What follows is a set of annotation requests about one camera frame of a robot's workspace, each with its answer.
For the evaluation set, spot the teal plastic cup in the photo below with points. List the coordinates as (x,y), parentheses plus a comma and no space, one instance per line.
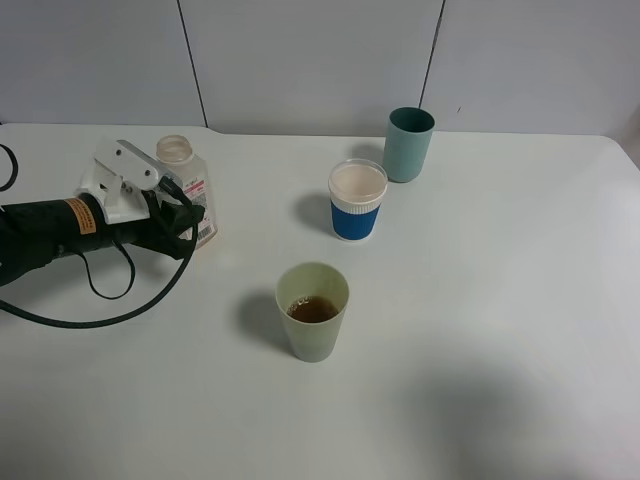
(407,141)

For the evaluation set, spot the blue sleeved paper cup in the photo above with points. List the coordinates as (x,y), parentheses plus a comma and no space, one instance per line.
(357,188)

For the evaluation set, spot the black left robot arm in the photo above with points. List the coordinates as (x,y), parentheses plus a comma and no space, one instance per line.
(37,233)

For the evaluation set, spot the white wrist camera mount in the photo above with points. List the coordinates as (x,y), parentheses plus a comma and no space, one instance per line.
(117,178)

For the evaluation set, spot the light green plastic cup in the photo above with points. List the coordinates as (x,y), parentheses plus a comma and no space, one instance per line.
(312,298)

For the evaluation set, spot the clear plastic drink bottle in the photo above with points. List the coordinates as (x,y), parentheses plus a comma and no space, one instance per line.
(177,154)

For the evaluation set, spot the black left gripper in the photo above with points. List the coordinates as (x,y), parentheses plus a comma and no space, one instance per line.
(153,233)

